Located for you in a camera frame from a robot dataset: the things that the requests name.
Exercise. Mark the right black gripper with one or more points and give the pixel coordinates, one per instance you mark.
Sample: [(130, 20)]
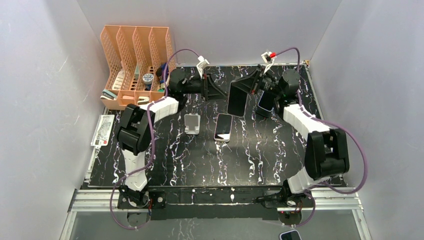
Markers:
[(250, 82)]

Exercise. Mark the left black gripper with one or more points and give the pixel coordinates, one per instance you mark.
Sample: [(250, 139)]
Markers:
[(211, 91)]

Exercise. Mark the blue case phone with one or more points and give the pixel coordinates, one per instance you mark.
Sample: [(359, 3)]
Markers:
[(266, 102)]

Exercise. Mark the clear case phone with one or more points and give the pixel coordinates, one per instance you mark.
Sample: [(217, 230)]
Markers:
[(236, 104)]

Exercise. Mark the black phone stand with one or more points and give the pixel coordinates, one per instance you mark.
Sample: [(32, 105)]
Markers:
[(264, 113)]

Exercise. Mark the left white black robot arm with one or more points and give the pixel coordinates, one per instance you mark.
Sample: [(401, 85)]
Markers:
[(136, 130)]

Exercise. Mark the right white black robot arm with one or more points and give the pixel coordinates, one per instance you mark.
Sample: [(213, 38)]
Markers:
[(326, 153)]

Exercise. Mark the white phone stand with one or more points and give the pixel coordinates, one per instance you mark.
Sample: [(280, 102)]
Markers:
[(192, 124)]

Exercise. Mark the white case phone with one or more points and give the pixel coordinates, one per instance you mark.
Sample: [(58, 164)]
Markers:
[(223, 128)]

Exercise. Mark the phone at bottom edge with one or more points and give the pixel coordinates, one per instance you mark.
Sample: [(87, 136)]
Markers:
[(290, 235)]

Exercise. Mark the blue black item in organizer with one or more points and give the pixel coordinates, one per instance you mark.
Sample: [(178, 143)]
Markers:
[(159, 73)]

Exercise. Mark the round blue white tin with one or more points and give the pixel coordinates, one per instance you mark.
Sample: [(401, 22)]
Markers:
[(148, 78)]

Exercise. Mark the white stapler in organizer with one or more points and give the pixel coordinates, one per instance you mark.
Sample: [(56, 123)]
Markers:
[(143, 100)]

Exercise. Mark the orange plastic file organizer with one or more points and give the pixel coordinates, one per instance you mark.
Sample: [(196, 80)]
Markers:
[(131, 52)]

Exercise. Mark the teal white eraser block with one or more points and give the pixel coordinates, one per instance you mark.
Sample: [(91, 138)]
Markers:
[(108, 95)]

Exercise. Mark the white printed packet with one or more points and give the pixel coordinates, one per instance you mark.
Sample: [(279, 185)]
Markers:
[(101, 135)]

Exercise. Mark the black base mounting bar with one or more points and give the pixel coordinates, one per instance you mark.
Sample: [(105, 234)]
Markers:
[(171, 202)]

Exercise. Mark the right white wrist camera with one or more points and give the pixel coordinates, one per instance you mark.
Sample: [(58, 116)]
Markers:
[(269, 59)]

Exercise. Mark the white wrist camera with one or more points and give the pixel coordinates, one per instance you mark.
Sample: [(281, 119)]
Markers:
[(269, 59), (201, 65)]

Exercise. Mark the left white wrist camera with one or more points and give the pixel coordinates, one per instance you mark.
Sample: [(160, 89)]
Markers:
[(201, 65)]

